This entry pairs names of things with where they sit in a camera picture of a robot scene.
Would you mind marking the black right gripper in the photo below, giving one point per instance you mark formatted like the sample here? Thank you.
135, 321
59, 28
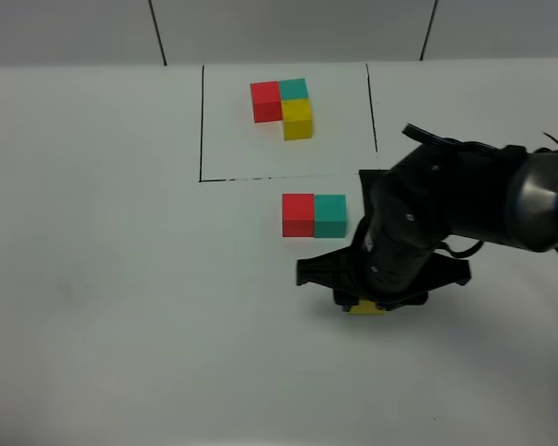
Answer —
376, 268

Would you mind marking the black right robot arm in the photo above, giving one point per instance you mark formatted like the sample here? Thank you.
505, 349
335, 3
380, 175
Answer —
503, 196

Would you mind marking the yellow template block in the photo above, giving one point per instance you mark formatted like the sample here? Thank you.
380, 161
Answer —
297, 119

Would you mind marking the teal template block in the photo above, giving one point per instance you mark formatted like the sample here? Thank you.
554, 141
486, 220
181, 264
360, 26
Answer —
293, 89

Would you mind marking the red template block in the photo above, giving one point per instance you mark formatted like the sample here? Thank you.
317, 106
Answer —
266, 102

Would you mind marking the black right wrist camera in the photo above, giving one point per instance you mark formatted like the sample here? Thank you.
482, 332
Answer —
376, 193

